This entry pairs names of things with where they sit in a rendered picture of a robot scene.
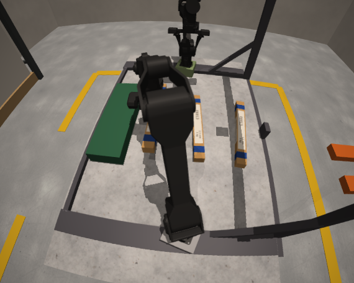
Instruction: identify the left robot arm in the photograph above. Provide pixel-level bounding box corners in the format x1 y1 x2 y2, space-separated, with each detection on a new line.
133 52 204 245

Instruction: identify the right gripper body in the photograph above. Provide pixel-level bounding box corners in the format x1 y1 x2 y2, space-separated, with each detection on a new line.
168 16 210 36

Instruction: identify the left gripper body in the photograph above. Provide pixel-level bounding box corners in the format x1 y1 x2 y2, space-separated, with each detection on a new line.
127 92 146 109

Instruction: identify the brown rectangular pack with blue band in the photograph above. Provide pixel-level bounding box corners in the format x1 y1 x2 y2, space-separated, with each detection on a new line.
193 95 205 162

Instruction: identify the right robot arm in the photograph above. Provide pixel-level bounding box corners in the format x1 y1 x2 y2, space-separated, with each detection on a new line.
178 0 201 68

